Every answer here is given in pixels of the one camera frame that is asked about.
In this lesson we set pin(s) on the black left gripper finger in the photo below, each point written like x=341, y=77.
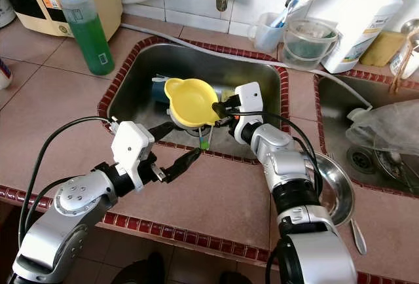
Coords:
x=162, y=131
x=184, y=164

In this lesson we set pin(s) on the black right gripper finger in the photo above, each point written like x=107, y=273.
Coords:
x=222, y=108
x=228, y=122

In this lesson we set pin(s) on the white green plastic spoon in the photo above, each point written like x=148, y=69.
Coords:
x=203, y=140

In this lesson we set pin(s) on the yellow plastic bowl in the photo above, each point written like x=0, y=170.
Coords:
x=190, y=104

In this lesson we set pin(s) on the round steel plate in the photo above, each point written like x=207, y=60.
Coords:
x=340, y=189

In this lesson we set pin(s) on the steel fork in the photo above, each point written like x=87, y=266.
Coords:
x=358, y=237

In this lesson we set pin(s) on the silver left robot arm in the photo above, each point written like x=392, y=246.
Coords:
x=72, y=218

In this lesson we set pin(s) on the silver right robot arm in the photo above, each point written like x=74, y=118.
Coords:
x=291, y=179

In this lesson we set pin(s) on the dark blue mug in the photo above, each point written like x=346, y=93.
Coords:
x=160, y=89

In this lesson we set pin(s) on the steel sink basin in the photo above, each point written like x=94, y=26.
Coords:
x=236, y=68
x=340, y=101

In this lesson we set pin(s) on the clear toothbrush cup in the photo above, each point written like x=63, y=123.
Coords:
x=264, y=35

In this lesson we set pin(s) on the clear plastic bucket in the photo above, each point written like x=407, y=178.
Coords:
x=309, y=47

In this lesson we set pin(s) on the black left robot foot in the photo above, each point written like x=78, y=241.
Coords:
x=137, y=269

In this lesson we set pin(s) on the black robot foot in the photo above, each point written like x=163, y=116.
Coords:
x=236, y=279
x=137, y=269

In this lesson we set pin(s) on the green dish soap bottle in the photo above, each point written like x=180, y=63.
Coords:
x=90, y=42

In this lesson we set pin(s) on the black right robot foot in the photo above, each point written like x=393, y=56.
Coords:
x=236, y=279

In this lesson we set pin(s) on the beige water purifier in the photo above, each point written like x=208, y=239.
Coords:
x=105, y=2

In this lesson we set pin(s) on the clear plastic bag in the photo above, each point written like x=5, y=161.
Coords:
x=386, y=130

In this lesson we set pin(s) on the white yellow-capped detergent bottle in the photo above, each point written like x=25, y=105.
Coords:
x=357, y=16

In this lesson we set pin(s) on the printed white mug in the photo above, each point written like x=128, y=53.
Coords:
x=4, y=71

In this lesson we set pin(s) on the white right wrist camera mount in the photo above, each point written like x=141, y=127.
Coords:
x=252, y=101

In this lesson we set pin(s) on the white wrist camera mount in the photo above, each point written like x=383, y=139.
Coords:
x=252, y=101
x=132, y=153

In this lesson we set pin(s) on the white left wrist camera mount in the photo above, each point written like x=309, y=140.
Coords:
x=132, y=153

